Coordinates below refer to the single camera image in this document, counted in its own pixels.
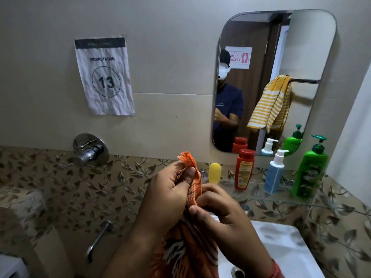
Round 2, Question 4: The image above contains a person's left hand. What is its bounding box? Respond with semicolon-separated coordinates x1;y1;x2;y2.
134;160;201;241

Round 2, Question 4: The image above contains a person's right hand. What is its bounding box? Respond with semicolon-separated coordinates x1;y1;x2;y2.
188;183;274;275

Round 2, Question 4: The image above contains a white wash basin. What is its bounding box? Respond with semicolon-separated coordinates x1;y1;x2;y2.
211;215;325;278

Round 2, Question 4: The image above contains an orange plaid towel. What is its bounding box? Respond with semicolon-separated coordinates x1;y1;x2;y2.
150;151;220;278

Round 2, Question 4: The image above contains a yellow silicone squeeze bottle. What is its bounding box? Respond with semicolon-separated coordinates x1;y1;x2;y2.
208;163;222;185

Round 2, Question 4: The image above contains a red bottle with yellow label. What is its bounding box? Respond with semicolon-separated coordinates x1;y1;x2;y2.
234;149;255;191

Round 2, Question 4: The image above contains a blue white pump bottle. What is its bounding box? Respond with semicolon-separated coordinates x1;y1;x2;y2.
264;149;290;195

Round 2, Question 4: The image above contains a green pump bottle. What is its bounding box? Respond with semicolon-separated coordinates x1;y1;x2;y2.
291;135;329;200

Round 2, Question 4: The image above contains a clear glass shelf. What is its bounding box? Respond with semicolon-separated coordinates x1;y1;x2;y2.
200;173;322;206

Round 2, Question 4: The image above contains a white crumpled paper sign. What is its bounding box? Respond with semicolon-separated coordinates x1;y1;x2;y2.
74;37;136;116

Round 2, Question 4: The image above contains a white toilet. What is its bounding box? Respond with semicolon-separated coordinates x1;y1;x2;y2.
0;254;29;278

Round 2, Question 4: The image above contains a red thread bracelet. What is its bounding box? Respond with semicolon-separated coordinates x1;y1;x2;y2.
268;258;286;278

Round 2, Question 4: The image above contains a chrome health faucet handle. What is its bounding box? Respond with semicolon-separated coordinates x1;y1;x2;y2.
85;220;114;264

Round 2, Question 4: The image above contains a chrome wall valve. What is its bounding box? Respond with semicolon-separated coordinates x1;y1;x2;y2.
71;133;110;168

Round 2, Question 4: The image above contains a rounded wall mirror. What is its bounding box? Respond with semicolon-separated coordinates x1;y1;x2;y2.
211;9;337;157

